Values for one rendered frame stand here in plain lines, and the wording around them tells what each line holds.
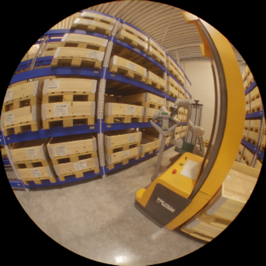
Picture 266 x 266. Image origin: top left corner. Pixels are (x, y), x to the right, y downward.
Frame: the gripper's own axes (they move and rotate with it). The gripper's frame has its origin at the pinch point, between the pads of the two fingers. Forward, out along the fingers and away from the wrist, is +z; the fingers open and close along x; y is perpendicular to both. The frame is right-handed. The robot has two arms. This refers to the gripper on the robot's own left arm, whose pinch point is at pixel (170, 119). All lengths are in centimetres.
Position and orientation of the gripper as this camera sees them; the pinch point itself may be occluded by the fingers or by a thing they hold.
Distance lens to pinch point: 123.4
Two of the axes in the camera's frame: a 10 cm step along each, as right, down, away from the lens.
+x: -1.1, 0.3, 9.9
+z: -5.2, 8.5, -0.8
